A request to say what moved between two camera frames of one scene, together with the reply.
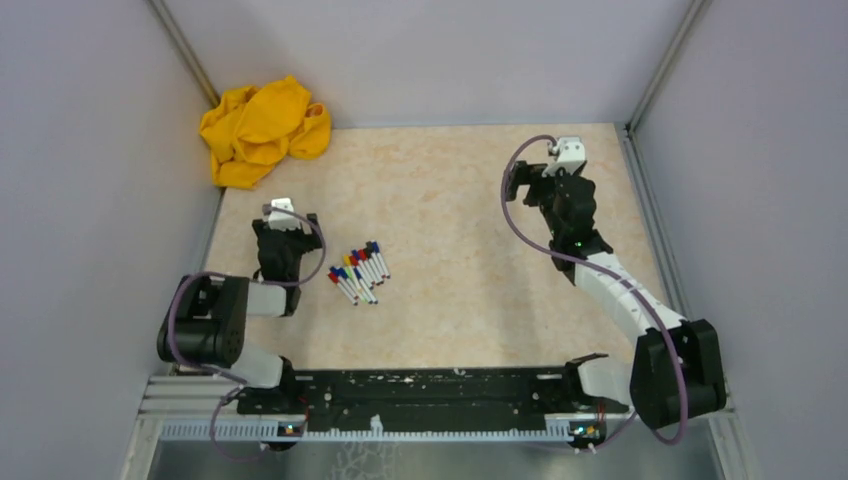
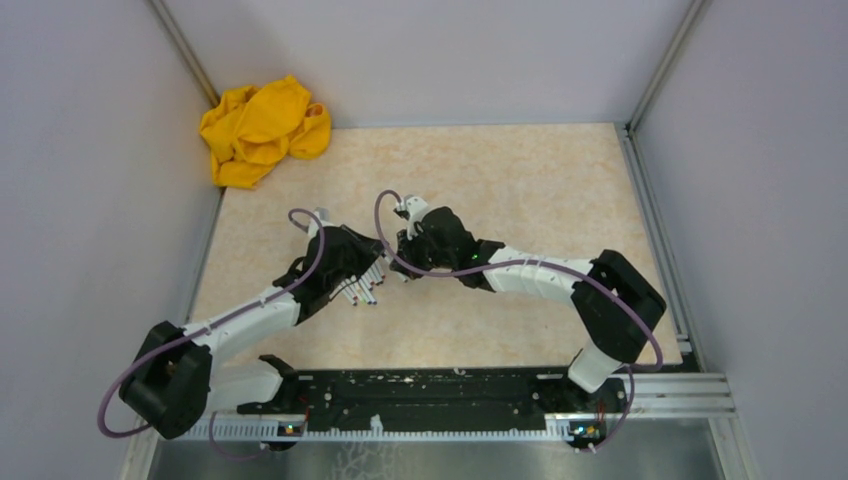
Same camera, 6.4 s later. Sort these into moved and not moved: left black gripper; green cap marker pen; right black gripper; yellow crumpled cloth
Moved: right black gripper; left black gripper
Not moved: yellow crumpled cloth; green cap marker pen
